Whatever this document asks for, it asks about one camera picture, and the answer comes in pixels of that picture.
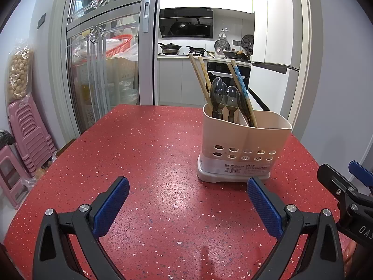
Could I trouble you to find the wooden chopstick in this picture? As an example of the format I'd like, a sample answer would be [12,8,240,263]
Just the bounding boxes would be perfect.
[227,61,258,128]
[188,53,211,105]

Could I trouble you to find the beige plastic cutlery holder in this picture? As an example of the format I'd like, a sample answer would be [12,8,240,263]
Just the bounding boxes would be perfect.
[196,103,293,183]

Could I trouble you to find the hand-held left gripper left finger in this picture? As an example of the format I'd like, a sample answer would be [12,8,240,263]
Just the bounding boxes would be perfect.
[33,176,130,280]

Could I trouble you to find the black built-in oven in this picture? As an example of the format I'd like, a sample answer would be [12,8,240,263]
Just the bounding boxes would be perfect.
[206,61,253,94]

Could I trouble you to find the round black skimmer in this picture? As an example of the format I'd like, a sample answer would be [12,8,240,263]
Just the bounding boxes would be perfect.
[241,34,255,50]

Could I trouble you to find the stack of pink stools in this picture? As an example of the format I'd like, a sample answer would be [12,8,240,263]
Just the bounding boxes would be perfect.
[7,94,58,176]

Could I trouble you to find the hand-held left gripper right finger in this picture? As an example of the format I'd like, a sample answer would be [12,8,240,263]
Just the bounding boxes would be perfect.
[247,177,342,280]

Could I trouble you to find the dark translucent spoon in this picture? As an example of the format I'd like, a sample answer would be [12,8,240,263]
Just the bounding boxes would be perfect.
[210,77,228,121]
[225,86,242,123]

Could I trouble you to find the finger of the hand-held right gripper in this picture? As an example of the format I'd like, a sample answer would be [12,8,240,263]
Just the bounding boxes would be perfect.
[317,164,357,209]
[349,160,373,194]

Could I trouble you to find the white refrigerator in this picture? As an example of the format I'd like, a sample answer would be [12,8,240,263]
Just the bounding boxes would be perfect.
[251,0,301,75]

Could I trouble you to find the dark wok with food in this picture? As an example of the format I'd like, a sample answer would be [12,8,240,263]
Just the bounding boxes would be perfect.
[223,49,246,59]

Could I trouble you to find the black trash bag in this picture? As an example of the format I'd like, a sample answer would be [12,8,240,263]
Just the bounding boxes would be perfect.
[0,129,16,146]

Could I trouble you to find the black range hood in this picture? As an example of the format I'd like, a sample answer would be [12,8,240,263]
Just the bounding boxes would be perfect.
[159,8,215,39]

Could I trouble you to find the black wok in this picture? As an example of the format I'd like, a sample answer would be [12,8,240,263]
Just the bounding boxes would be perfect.
[158,42,183,55]

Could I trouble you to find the sliding glass door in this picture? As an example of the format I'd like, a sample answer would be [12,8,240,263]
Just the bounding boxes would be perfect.
[54,0,160,136]

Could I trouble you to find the yellow patterned chopstick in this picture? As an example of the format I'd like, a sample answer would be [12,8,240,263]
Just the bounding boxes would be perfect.
[199,57,212,94]

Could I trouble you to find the single pink stool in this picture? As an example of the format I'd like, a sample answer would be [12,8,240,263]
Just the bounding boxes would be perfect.
[0,144,33,210]

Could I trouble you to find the red plastic basket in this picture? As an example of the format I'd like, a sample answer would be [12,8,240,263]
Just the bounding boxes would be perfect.
[104,34,135,59]

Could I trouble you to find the clear bag of nuts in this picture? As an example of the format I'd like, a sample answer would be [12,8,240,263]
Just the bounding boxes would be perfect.
[6,44,35,103]

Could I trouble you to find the round metal strainer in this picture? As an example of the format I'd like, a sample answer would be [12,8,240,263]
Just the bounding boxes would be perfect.
[214,39,231,53]

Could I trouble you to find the black frying pan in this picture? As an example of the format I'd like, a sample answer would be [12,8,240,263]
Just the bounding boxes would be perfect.
[186,45,206,56]

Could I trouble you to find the blue patterned chopstick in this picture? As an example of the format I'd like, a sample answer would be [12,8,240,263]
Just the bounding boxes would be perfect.
[232,60,257,127]

